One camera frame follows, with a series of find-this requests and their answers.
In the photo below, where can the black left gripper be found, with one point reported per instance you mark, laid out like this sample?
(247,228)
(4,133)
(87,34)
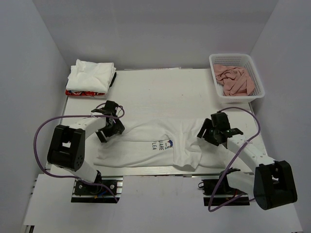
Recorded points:
(118,127)

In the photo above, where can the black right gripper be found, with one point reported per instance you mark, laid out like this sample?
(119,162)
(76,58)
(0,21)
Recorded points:
(207,124)

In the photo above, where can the white printed t-shirt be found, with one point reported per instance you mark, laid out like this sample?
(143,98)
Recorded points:
(159,142)

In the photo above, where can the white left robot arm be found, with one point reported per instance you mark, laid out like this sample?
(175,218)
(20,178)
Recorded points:
(67,148)

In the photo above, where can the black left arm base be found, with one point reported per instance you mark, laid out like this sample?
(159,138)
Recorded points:
(83,193)

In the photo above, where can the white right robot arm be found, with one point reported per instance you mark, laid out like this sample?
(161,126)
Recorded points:
(250,172)

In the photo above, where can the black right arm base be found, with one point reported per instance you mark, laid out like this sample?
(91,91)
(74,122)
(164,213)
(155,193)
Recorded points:
(222,194)

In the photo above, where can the pink t-shirt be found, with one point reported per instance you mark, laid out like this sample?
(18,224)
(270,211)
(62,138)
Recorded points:
(236,81)

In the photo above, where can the white plastic basket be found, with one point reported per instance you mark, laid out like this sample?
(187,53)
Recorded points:
(237,60)

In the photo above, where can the red patterned folded t-shirt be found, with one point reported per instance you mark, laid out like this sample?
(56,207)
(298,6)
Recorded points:
(84,93)

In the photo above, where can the black folded t-shirt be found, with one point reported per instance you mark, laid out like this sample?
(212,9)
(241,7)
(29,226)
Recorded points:
(112,81)

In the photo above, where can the white folded t-shirt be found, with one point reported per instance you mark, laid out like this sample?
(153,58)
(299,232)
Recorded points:
(90,77)

